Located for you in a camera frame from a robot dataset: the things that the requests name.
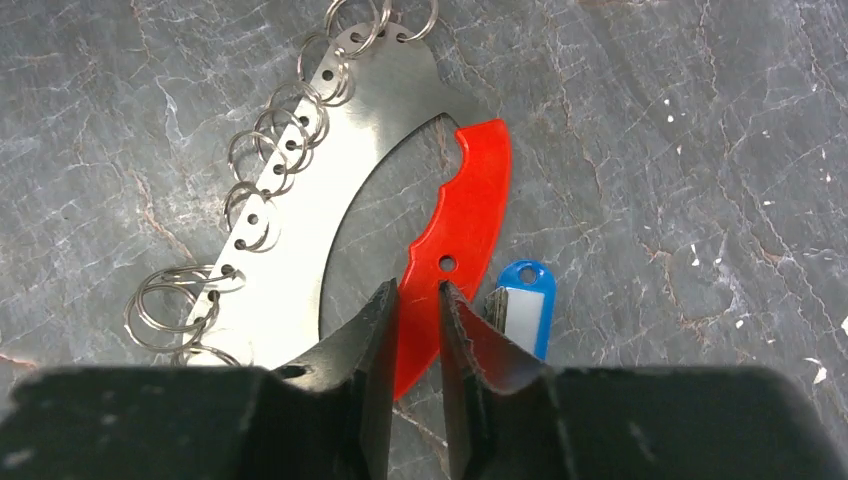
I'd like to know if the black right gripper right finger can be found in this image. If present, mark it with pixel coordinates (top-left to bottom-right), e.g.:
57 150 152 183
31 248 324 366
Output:
439 282 847 479

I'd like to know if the red key tag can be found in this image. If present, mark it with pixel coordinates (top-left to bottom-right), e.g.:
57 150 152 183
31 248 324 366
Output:
393 118 512 399

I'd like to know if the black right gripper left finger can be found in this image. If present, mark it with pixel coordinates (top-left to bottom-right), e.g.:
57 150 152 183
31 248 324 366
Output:
1 280 398 479

